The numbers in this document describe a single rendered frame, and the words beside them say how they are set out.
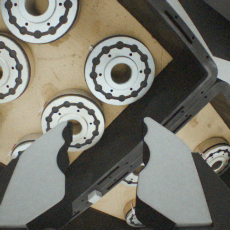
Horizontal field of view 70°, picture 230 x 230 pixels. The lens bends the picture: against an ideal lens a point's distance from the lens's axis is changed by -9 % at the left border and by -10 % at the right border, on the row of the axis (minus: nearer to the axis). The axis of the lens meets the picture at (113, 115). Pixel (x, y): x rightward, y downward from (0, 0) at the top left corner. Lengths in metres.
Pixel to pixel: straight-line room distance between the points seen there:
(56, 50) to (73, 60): 0.03
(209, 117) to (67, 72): 0.28
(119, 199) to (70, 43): 0.37
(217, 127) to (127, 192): 0.26
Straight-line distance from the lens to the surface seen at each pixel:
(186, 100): 0.22
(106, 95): 0.27
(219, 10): 0.37
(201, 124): 0.40
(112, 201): 0.48
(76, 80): 0.29
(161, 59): 0.31
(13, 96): 0.29
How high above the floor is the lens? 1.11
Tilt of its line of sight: 62 degrees down
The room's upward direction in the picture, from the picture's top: 165 degrees clockwise
